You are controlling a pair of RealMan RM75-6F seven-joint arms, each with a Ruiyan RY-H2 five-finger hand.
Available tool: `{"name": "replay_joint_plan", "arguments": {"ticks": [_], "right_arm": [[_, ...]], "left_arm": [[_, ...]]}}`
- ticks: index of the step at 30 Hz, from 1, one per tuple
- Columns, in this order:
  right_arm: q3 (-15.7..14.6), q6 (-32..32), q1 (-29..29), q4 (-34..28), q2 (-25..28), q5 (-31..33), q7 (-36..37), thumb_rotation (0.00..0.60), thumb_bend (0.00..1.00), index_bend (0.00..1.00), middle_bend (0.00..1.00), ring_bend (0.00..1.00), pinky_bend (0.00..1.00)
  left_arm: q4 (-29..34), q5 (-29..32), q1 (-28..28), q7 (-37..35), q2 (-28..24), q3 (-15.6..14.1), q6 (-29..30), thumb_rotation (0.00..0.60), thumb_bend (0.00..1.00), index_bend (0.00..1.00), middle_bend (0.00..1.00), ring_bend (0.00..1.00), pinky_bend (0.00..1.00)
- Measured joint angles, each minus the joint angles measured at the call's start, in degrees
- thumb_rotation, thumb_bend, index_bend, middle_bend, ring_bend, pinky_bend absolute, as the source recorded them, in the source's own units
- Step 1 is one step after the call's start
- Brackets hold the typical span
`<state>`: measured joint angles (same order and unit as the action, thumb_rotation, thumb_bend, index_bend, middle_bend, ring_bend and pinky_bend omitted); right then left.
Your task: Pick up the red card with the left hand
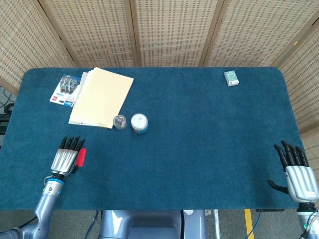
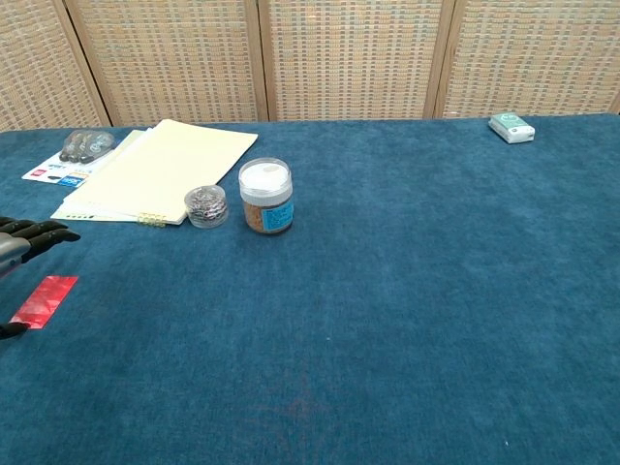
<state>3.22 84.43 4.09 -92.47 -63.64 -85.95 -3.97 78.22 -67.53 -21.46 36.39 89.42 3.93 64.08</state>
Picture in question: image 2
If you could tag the clear jar white lid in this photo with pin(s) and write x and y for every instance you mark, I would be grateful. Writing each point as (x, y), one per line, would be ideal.
(266, 198)

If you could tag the wicker folding screen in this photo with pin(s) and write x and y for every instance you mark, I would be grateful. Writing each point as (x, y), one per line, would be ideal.
(339, 58)

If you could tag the blue table mat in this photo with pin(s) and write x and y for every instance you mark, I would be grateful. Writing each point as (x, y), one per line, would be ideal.
(363, 315)

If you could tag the red plastic packet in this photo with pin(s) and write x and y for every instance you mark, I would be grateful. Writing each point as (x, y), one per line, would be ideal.
(46, 298)

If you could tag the clear paper clip box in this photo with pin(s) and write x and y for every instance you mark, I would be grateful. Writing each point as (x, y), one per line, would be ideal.
(206, 207)

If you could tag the small green white box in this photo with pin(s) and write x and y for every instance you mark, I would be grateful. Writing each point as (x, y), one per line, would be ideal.
(511, 128)

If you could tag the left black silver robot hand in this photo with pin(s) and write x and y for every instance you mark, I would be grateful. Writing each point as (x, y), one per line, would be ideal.
(43, 237)

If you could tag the blister pack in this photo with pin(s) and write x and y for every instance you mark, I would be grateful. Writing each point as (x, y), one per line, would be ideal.
(72, 155)

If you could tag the cream loose-leaf paper pad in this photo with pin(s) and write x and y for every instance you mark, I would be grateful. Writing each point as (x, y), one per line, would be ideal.
(164, 169)

